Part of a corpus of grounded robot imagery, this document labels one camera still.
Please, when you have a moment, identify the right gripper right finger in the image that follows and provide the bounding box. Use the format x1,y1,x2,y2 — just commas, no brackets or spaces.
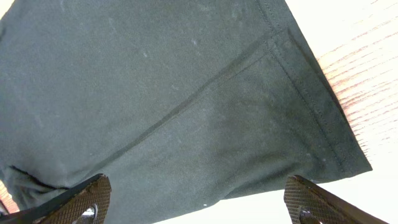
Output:
284,175,386,224

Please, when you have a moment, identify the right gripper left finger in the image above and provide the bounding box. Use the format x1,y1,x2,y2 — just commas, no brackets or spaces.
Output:
1,174,111,224

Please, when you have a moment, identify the black t-shirt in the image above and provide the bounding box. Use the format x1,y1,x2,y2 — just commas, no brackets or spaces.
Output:
1,0,371,223

